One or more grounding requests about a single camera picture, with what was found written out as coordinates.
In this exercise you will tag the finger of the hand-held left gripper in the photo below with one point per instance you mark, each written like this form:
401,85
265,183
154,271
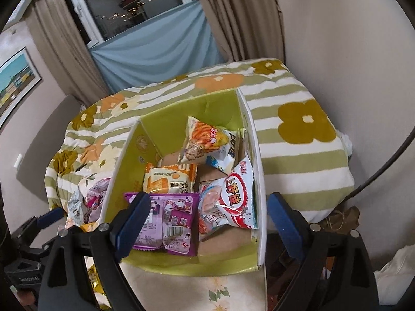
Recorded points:
48,217

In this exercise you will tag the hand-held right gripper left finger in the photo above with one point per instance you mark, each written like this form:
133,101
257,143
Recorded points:
129,230

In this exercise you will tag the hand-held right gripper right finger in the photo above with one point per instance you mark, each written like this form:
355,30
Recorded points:
285,223

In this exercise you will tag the green plastic bin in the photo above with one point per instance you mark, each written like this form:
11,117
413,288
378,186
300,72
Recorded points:
207,103

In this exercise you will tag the clear white snack packet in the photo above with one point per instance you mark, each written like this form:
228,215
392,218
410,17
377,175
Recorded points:
76,207

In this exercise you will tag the purple snack packet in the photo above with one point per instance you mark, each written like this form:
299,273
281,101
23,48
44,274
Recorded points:
175,213

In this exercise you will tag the red white snack packet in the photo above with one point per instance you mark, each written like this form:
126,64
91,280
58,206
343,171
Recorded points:
233,194

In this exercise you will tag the orange bread packet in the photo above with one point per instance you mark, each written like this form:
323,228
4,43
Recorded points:
165,179

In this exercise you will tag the brown paper bag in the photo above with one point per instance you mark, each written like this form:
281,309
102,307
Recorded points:
347,215

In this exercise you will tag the gold foil snack packet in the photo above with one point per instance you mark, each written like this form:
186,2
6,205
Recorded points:
94,281

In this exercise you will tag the white blue snack packet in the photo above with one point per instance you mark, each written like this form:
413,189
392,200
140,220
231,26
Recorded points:
228,152

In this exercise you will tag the crumpled white plastic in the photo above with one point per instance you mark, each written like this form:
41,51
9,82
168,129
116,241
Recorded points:
346,144

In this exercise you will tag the orange striped snack packet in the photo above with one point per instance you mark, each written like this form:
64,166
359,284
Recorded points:
201,136

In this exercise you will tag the white plastic bag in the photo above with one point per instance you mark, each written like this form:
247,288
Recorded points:
398,265

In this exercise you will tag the striped floral blanket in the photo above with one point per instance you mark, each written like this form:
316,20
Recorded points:
291,81

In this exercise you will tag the beige curtain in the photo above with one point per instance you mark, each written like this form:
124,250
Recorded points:
240,16
55,39

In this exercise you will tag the blue curtain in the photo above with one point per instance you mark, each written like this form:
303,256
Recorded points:
155,48

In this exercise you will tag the window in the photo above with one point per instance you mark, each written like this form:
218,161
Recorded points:
129,3

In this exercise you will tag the white wall switch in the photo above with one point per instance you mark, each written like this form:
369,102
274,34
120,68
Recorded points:
18,162

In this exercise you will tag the framed wall picture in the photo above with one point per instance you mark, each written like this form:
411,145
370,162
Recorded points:
16,81

